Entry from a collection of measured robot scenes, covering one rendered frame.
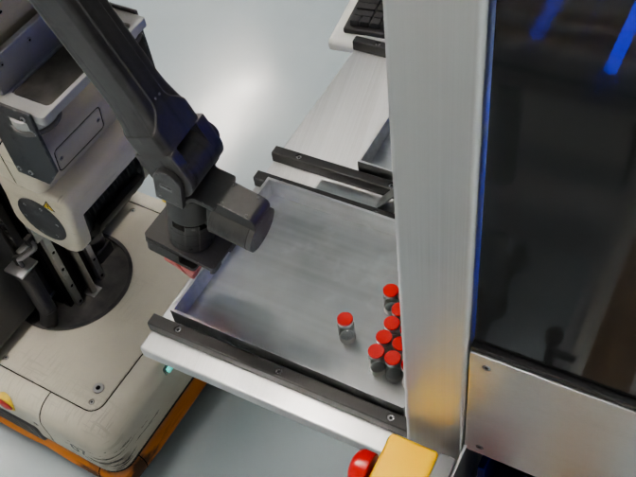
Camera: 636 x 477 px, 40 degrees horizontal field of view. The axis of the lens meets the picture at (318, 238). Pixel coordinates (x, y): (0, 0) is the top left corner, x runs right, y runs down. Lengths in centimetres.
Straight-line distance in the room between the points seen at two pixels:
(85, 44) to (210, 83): 204
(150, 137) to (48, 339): 116
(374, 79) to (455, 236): 87
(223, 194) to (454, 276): 38
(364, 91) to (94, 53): 67
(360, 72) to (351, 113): 10
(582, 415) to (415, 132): 32
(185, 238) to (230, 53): 198
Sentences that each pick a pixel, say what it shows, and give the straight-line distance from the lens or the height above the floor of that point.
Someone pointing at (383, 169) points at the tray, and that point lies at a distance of 129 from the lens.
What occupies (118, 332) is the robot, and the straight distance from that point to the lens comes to 198.
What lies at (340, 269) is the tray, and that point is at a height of 88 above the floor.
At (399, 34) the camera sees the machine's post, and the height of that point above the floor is 152.
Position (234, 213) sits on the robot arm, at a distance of 97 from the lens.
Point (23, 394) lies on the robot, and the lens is 198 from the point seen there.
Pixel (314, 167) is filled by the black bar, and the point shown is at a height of 90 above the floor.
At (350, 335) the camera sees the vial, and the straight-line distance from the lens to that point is 113.
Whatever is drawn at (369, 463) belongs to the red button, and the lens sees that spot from 92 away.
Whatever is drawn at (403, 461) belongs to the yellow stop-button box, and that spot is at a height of 103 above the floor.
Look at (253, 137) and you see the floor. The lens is 269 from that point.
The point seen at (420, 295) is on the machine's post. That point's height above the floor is 126.
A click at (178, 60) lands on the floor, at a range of 303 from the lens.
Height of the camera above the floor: 185
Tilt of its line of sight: 51 degrees down
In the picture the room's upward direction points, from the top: 10 degrees counter-clockwise
